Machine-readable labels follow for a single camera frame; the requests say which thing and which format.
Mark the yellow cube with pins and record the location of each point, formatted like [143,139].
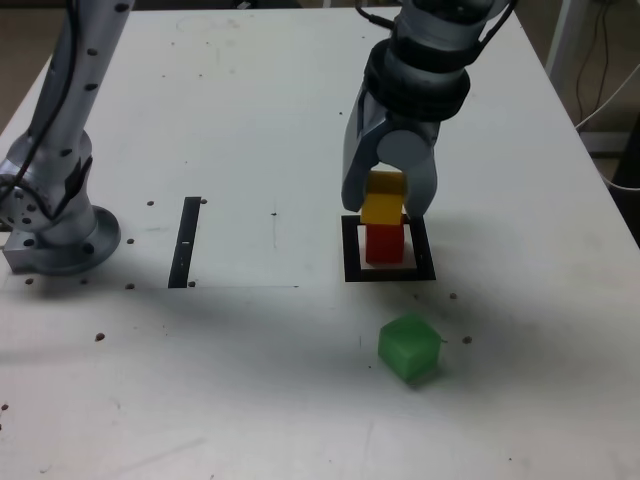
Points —
[382,210]

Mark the green cube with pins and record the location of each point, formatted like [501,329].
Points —
[407,350]

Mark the black tape square outline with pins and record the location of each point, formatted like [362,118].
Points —
[350,250]

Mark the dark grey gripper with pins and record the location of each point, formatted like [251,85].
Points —
[405,122]

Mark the red cube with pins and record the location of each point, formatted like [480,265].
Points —
[384,245]

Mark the black tape strip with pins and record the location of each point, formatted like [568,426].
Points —
[184,245]

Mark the white post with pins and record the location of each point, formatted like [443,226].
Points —
[559,40]

